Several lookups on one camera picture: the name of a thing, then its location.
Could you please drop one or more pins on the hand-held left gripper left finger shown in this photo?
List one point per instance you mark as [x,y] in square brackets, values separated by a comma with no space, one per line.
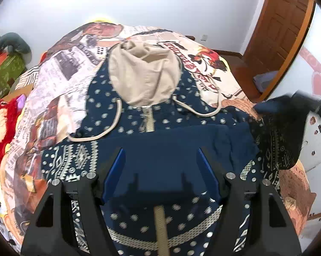
[115,173]

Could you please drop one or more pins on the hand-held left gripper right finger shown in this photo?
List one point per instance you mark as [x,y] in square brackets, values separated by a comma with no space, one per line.
[209,172]

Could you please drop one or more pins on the navy patterned hoodie beige hood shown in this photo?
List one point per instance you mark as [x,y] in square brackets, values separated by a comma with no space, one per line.
[163,160]

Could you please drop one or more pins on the white cabinet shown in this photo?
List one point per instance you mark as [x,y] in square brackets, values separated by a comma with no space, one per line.
[316,138]

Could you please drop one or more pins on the grey floor mat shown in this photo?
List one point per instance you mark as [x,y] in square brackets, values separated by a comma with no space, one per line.
[265,81]

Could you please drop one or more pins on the brown wooden door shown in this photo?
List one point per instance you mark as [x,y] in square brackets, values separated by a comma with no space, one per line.
[280,18]

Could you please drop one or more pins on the printed blanket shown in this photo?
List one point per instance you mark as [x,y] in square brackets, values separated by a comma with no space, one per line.
[56,85]

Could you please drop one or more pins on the red plush toy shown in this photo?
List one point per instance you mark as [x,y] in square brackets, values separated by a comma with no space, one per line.
[0,138]

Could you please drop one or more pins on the green patterned box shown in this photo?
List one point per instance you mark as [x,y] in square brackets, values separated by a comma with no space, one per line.
[5,72]

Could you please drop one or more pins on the yellow pillow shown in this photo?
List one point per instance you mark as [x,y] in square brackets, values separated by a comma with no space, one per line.
[101,20]

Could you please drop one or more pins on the grey cushion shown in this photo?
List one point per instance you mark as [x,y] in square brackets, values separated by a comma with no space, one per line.
[15,42]

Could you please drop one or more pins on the white wall socket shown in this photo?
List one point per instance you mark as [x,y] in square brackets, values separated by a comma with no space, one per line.
[204,37]

